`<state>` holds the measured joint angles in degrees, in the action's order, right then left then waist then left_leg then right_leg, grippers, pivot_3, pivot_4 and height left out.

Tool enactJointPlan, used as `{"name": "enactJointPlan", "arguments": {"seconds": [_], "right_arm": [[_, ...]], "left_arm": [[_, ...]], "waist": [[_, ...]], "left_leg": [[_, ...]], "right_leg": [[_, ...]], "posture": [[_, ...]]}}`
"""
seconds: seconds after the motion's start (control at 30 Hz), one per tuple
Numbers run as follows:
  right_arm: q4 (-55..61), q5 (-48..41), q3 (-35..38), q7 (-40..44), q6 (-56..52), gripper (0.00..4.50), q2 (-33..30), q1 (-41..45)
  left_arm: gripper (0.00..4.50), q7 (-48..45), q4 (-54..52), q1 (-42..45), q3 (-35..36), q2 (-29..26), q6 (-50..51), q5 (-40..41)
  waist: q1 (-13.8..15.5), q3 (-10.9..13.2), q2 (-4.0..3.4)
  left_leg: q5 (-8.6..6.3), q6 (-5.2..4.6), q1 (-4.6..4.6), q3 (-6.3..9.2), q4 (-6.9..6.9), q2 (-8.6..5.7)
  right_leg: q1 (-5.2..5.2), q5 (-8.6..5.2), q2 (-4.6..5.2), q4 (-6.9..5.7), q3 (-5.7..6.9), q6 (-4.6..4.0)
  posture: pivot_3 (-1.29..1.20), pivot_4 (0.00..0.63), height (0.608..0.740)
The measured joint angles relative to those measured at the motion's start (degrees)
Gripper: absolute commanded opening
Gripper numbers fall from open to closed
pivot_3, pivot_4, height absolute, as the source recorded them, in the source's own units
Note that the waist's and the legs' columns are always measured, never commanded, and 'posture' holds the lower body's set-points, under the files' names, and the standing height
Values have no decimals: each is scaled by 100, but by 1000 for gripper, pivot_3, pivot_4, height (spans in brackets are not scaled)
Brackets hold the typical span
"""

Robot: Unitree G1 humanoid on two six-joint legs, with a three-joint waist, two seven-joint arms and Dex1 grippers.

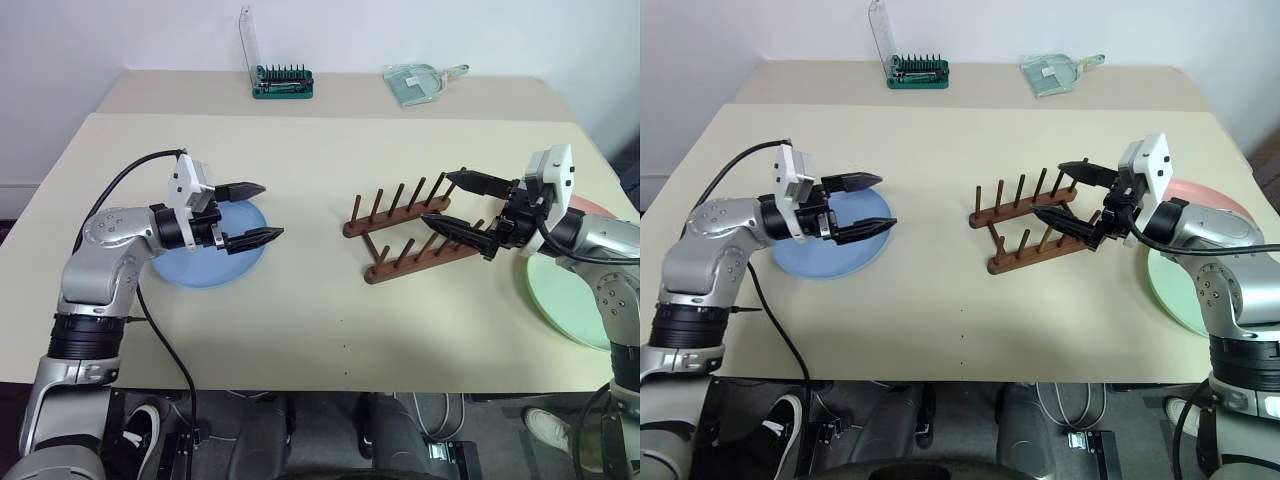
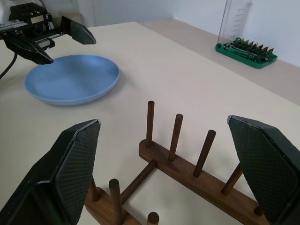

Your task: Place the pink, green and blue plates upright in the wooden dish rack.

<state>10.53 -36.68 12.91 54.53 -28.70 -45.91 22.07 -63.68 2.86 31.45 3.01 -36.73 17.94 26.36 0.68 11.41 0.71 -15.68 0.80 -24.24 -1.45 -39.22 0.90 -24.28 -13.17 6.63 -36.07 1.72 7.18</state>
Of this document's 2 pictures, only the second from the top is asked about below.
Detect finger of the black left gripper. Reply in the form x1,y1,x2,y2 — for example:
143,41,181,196
60,15,97,45
0,35,54,65

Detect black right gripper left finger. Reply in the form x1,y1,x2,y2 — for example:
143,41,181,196
0,119,102,225

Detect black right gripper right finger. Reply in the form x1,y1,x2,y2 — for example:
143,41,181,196
226,115,300,225

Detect blue plate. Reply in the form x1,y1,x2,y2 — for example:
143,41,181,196
23,54,120,106

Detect wooden dish rack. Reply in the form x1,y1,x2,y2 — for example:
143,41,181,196
84,100,270,225

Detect beige cabinet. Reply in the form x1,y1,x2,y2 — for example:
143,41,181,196
69,11,83,27

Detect green screwdriver bit set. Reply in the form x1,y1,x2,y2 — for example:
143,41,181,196
215,37,278,70

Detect clear plastic case lid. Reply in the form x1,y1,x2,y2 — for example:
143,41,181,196
217,0,249,45

